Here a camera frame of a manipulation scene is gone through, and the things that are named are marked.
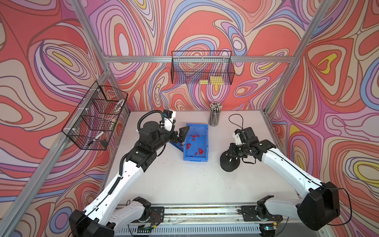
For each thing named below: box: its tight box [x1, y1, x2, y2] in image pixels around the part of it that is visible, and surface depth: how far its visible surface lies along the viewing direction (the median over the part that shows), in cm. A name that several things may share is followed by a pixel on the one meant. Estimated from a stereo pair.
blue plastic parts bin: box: [183, 123, 209, 162], surface depth 101 cm
